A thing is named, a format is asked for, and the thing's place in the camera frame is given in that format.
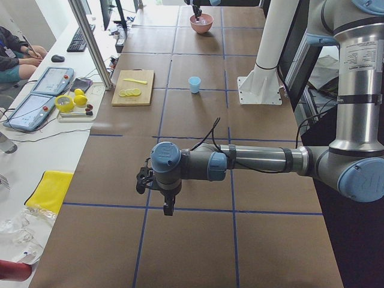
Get clear plastic bag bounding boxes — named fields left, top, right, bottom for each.
left=1, top=207, right=57, bottom=265

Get lower teach pendant tablet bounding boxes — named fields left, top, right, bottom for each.
left=3, top=92, right=55, bottom=131

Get pink bowl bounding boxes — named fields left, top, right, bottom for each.
left=190, top=13, right=214, bottom=34

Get aluminium frame post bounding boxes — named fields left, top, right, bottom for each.
left=68, top=0, right=113, bottom=91

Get dark purple wallet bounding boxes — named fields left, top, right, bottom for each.
left=70, top=78, right=93, bottom=92

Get white camera post with base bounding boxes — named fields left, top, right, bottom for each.
left=238, top=0, right=299, bottom=105

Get seated person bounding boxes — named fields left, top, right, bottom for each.
left=1, top=27, right=47, bottom=83

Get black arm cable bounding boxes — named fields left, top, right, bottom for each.
left=190, top=117, right=337, bottom=174

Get yellow lemon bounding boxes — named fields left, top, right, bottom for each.
left=74, top=88, right=88, bottom=106

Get white tray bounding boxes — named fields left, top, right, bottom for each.
left=57, top=104, right=97, bottom=123

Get clear ice cubes pile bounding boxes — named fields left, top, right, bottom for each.
left=190, top=16, right=210, bottom=26

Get red object at corner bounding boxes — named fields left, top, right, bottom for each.
left=1, top=260, right=32, bottom=281

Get yellow tape roll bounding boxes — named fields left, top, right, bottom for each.
left=55, top=95, right=75, bottom=113

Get teach pendant tablet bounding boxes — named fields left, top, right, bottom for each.
left=32, top=67, right=74, bottom=96
left=3, top=92, right=55, bottom=131

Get black computer mouse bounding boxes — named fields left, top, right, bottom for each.
left=51, top=55, right=65, bottom=63

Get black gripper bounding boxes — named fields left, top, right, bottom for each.
left=158, top=181, right=181, bottom=215

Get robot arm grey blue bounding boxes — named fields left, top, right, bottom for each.
left=136, top=1, right=383, bottom=215

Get lemon slices row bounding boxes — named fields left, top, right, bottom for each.
left=119, top=88, right=142, bottom=97

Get black monitor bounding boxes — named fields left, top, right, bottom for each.
left=100, top=0, right=127, bottom=30

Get light blue cup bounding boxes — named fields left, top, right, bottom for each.
left=188, top=76, right=201, bottom=94

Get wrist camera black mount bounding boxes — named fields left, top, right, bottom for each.
left=136, top=158, right=154, bottom=194

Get upper teach pendant tablet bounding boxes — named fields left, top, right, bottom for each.
left=32, top=67, right=74, bottom=96

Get wooden cutting board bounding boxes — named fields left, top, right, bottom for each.
left=111, top=70, right=154, bottom=106

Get yellow plastic knife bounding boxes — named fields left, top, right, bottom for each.
left=123, top=78, right=148, bottom=85

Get yellow cloth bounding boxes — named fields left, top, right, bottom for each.
left=24, top=170, right=74, bottom=214

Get black keyboard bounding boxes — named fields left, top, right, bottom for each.
left=67, top=27, right=87, bottom=52

